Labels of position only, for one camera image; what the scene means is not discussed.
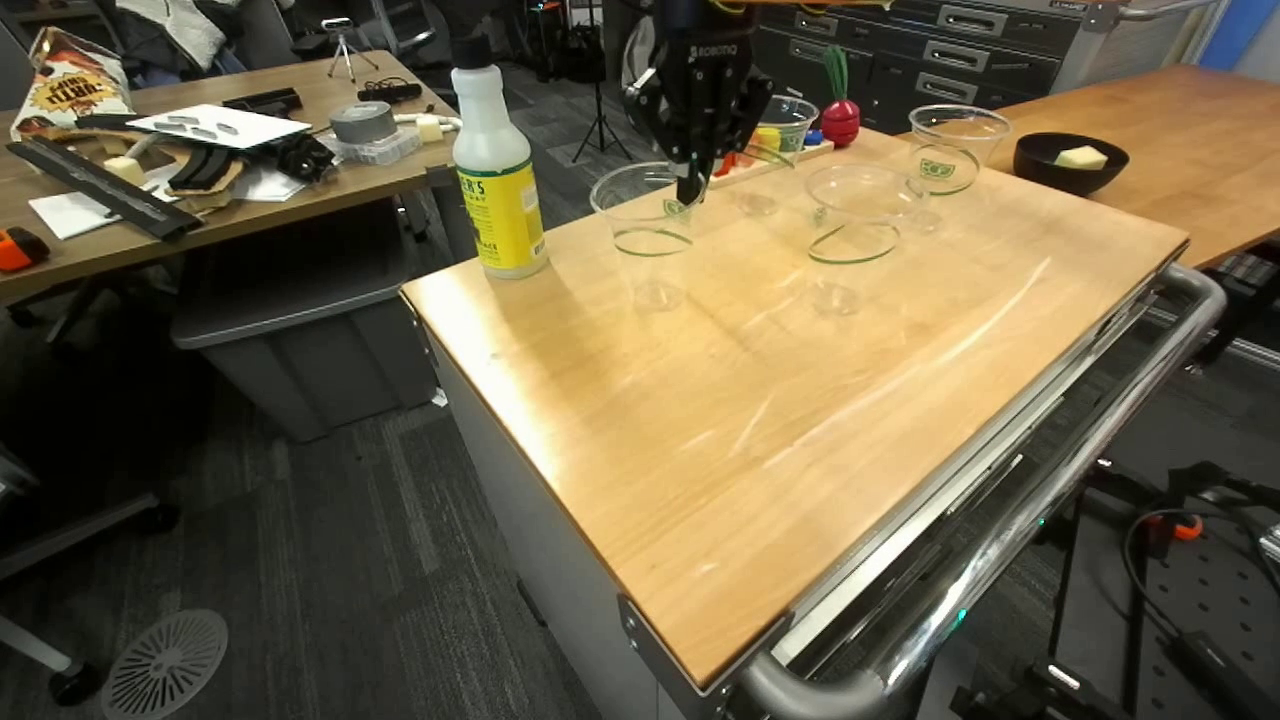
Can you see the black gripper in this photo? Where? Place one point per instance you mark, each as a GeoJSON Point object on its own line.
{"type": "Point", "coordinates": [708, 74]}

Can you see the yellow toy disc stack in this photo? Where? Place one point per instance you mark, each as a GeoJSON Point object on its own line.
{"type": "Point", "coordinates": [766, 138]}

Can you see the blue toy disc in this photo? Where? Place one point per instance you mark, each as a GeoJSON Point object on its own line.
{"type": "Point", "coordinates": [811, 132]}

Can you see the red radish toy green leaves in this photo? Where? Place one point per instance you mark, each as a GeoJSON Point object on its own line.
{"type": "Point", "coordinates": [841, 121]}

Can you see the thin black tripod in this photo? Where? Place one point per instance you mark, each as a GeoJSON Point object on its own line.
{"type": "Point", "coordinates": [601, 82]}

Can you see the white spray bottle yellow label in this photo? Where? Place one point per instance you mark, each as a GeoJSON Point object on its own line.
{"type": "Point", "coordinates": [497, 200]}

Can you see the dark drawer tool chest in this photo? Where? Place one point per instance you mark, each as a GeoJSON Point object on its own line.
{"type": "Point", "coordinates": [1024, 74]}

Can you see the black bowl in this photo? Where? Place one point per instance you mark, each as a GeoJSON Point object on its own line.
{"type": "Point", "coordinates": [1042, 165]}

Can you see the flat black device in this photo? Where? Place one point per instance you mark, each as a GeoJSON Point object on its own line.
{"type": "Point", "coordinates": [389, 89]}
{"type": "Point", "coordinates": [261, 102]}

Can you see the grey tape roll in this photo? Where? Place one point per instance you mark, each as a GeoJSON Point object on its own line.
{"type": "Point", "coordinates": [360, 124]}

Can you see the pale yellow food piece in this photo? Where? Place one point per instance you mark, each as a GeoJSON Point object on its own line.
{"type": "Point", "coordinates": [1083, 159]}

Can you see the small desk tripod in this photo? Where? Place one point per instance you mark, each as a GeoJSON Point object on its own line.
{"type": "Point", "coordinates": [347, 31]}

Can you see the black bulky gadget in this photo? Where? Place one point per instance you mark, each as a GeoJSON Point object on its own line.
{"type": "Point", "coordinates": [300, 159]}

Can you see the grey cart cabinet body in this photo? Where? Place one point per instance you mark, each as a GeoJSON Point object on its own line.
{"type": "Point", "coordinates": [535, 534]}

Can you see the white paper sheet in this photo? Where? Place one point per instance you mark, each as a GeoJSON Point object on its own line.
{"type": "Point", "coordinates": [223, 124]}

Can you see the blue panel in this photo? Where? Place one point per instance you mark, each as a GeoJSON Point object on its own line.
{"type": "Point", "coordinates": [1244, 24]}

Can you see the white jacket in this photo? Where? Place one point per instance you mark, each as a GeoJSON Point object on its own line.
{"type": "Point", "coordinates": [172, 31]}

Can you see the orange clamp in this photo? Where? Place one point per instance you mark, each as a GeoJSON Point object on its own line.
{"type": "Point", "coordinates": [1186, 530]}

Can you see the long black bar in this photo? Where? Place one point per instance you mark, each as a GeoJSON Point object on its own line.
{"type": "Point", "coordinates": [105, 187]}

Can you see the small white note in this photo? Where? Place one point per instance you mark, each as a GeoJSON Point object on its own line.
{"type": "Point", "coordinates": [67, 213]}

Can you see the snack chips bag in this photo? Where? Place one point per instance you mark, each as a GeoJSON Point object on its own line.
{"type": "Point", "coordinates": [60, 87]}

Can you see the black perforated breadboard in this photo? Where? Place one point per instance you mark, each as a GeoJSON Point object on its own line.
{"type": "Point", "coordinates": [1202, 627]}

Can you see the small orange object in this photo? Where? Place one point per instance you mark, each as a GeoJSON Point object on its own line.
{"type": "Point", "coordinates": [17, 250]}

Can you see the office chair base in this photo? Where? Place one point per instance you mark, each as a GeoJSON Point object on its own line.
{"type": "Point", "coordinates": [95, 530]}

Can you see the round floor vent grate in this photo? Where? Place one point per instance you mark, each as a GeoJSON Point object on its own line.
{"type": "Point", "coordinates": [165, 667]}

